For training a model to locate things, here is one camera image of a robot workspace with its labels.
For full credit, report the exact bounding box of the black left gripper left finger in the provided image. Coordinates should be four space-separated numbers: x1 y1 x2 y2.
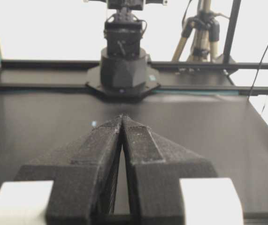
0 116 122 225

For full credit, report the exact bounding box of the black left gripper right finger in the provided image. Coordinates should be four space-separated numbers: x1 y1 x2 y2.
122 116 244 225

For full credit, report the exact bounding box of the black vertical frame post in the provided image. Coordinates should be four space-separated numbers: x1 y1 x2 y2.
222 0 241 64

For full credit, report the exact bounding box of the black hanging cable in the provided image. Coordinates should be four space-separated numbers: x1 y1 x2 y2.
247 0 268 104

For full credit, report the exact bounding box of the beige camera tripod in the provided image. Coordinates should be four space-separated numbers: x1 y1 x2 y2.
171 0 220 62

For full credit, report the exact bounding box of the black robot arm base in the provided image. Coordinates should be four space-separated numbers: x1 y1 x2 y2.
86 0 164 98

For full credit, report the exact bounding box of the black aluminium frame rail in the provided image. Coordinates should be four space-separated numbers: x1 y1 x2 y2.
0 60 268 98

